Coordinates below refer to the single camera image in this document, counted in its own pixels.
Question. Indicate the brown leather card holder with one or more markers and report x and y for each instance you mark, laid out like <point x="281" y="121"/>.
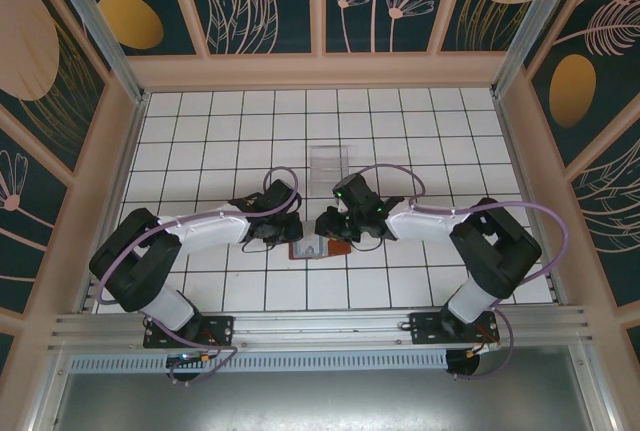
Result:
<point x="335" y="250"/>

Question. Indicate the silver VIP credit card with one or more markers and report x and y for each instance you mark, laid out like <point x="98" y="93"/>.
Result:
<point x="306" y="249"/>

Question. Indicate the clear acrylic card stand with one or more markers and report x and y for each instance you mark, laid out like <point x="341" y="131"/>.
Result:
<point x="330" y="166"/>

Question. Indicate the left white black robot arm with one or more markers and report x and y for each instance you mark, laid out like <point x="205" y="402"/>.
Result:
<point x="200" y="231"/>

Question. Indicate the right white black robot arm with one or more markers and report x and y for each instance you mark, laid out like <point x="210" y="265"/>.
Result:
<point x="440" y="226"/>

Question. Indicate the small circuit board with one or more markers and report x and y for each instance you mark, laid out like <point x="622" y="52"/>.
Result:
<point x="187" y="358"/>

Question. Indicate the grey metal sheet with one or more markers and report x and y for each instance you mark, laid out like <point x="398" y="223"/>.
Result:
<point x="325" y="401"/>

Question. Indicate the yellow plug connector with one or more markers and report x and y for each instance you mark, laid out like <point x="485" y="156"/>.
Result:
<point x="474" y="352"/>

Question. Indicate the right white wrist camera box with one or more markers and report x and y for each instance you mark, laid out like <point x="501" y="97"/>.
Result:
<point x="341" y="206"/>

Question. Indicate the aluminium mounting rail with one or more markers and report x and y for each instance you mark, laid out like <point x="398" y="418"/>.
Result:
<point x="325" y="323"/>

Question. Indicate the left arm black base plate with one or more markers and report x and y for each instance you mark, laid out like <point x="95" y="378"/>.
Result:
<point x="220" y="331"/>

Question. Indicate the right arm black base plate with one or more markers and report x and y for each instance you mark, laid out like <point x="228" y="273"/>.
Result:
<point x="425" y="331"/>

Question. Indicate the aluminium frame post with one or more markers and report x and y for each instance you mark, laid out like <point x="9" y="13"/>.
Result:
<point x="100" y="26"/>
<point x="542" y="26"/>

